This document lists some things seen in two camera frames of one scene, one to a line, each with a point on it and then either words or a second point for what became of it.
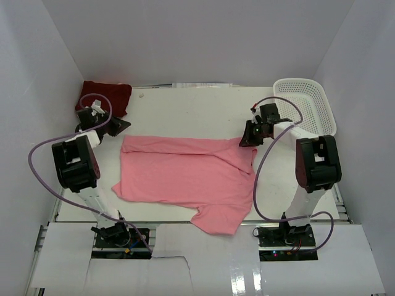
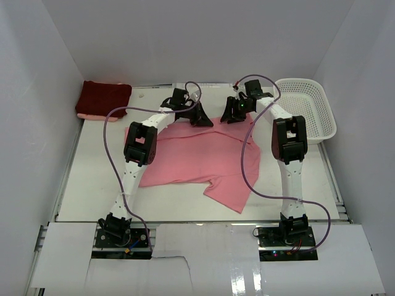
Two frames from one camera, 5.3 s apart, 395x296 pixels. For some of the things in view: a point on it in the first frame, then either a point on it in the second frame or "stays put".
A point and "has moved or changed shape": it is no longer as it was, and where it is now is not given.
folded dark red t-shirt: [118, 94] stays put
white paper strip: [202, 85] stays put
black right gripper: [250, 132] -> [234, 110]
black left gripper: [108, 126] -> [195, 112]
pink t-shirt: [216, 175] has moved or changed shape
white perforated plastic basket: [310, 96] stays put
